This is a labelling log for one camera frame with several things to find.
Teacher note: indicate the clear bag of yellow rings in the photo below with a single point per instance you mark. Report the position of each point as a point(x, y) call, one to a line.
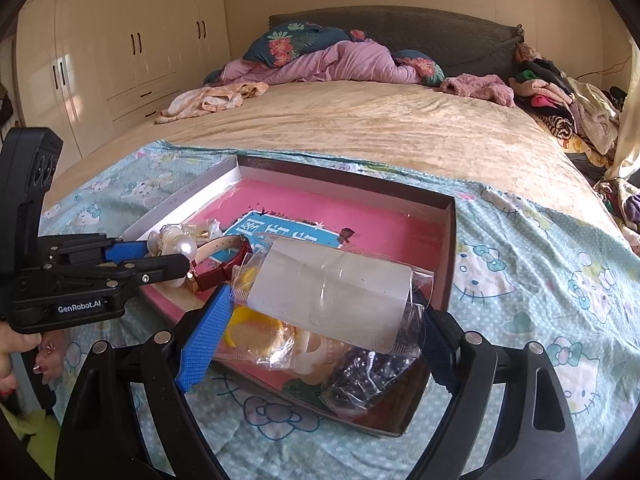
point(240, 317)

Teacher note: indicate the large pearl jewelry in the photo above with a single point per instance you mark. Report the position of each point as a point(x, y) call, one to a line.
point(185, 247)

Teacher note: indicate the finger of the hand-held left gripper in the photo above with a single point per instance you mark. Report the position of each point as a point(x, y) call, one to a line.
point(150, 267)
point(127, 251)

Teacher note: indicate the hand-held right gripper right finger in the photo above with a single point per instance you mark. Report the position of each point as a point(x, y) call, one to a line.
point(442, 360)

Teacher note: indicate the person's left hand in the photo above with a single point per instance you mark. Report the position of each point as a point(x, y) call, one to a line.
point(15, 350)

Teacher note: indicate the dark blue floral pillow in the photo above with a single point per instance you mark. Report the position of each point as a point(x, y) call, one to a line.
point(425, 67)
point(285, 42)

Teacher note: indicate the pink book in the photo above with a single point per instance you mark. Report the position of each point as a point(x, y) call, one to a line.
point(390, 225)

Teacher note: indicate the shallow cardboard box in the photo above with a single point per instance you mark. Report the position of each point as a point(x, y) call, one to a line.
point(445, 260)

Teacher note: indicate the pink fuzzy garment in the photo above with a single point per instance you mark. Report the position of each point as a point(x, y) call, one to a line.
point(480, 87)

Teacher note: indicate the peach garment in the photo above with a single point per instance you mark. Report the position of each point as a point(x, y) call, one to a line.
point(210, 100)

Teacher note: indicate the pearl earrings card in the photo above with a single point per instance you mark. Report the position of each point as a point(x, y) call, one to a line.
point(202, 232)

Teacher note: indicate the clear bag of dark beads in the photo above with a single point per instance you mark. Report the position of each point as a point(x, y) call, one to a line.
point(360, 375)

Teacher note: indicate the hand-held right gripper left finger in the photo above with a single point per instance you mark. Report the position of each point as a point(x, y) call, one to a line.
point(207, 335)

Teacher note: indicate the clear bag with white card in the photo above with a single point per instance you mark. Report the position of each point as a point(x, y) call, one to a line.
point(340, 290)

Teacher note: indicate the bed with beige cover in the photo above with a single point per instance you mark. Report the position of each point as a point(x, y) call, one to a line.
point(375, 125)

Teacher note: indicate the grey headboard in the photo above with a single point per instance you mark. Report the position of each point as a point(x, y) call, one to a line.
point(450, 40)

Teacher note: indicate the pile of clothes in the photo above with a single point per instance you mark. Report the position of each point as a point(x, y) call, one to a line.
point(565, 105)

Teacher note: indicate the cartoon print blanket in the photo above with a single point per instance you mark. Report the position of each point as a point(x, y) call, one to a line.
point(525, 310)

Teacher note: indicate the cream wardrobe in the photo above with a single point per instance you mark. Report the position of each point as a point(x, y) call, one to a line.
point(125, 20)

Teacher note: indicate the clear bag with peach bangle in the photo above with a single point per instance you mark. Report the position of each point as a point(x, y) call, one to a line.
point(320, 355)

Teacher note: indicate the pink quilt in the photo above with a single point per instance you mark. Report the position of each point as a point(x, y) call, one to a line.
point(350, 60)

